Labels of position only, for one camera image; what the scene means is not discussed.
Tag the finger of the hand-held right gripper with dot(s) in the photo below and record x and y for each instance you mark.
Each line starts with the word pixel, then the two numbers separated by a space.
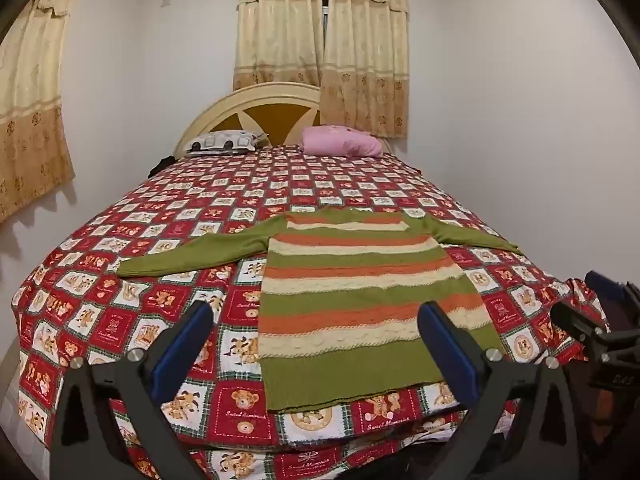
pixel 607 285
pixel 575 321

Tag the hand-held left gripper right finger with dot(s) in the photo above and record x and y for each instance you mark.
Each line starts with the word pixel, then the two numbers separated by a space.
pixel 450 350

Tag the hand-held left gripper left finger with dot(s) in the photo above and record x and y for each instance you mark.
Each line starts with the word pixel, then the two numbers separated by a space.
pixel 182 347

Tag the green orange striped knit sweater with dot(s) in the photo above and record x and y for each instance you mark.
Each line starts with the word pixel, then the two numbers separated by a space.
pixel 350 310

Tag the red bear printed blanket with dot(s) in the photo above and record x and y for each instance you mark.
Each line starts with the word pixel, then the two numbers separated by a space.
pixel 150 240

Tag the dark cloth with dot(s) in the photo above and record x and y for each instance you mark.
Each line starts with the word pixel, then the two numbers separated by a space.
pixel 161 163

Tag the white grey patterned pillow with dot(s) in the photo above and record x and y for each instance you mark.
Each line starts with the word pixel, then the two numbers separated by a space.
pixel 222 141

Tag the pink pillow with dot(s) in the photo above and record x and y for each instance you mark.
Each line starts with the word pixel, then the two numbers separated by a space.
pixel 340 141

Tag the cream wooden headboard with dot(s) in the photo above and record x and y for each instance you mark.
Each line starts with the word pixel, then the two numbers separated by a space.
pixel 240 105

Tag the beige floral side curtain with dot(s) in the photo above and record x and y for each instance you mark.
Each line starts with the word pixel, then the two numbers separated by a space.
pixel 30 110

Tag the beige floral wide curtain panel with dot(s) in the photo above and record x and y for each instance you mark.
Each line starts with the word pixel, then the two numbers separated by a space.
pixel 365 50

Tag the beige floral narrow curtain panel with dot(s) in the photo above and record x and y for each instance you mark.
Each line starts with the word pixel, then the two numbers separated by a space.
pixel 277 20

